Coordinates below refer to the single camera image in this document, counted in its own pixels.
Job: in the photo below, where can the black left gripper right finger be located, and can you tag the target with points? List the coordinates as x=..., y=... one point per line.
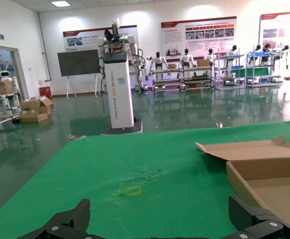
x=247, y=216

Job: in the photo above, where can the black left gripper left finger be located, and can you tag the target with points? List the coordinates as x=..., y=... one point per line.
x=72, y=219

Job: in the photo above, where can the cardboard box, oval flap hole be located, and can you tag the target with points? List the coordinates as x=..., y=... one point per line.
x=272, y=159

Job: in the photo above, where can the flat cardboard box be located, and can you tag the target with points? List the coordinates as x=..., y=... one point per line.
x=31, y=117

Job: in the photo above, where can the open cardboard box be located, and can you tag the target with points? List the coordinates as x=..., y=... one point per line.
x=44, y=108

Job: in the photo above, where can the red box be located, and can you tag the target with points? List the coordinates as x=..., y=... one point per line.
x=45, y=92

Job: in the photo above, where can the plain closed cardboard box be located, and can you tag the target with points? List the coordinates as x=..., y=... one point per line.
x=3, y=87

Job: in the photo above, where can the cardboard box on shelf rack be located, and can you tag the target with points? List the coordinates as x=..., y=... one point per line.
x=203, y=63

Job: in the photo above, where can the green tablecloth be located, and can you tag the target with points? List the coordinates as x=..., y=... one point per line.
x=110, y=161

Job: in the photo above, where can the grey tall shelf rack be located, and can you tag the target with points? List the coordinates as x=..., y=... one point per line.
x=231, y=56
x=262, y=85

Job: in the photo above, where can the metal roller shelf rack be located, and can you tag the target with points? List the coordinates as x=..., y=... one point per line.
x=197, y=80
x=165, y=81

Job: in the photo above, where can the black display on stand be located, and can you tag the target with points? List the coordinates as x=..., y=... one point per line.
x=77, y=62

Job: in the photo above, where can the small white round-head robot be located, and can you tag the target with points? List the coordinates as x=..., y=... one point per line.
x=5, y=73

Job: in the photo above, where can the white black humanoid robot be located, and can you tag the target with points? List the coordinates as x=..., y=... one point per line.
x=232, y=52
x=188, y=59
x=210, y=56
x=258, y=48
x=285, y=49
x=158, y=61

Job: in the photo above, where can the person with black hair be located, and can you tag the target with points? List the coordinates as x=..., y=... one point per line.
x=267, y=53

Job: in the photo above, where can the ceiling light panel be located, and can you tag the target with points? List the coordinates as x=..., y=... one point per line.
x=59, y=3

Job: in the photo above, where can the grey doorway frame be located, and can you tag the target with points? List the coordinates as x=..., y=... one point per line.
x=16, y=64

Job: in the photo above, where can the grey wall pipe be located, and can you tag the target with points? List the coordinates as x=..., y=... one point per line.
x=43, y=49

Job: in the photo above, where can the wall poster with blue photo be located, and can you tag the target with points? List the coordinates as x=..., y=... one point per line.
x=80, y=39

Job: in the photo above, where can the wall poster with red photos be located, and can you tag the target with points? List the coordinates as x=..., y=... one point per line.
x=272, y=27

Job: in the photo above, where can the wide red-white wall poster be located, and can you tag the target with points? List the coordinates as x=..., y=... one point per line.
x=175, y=39

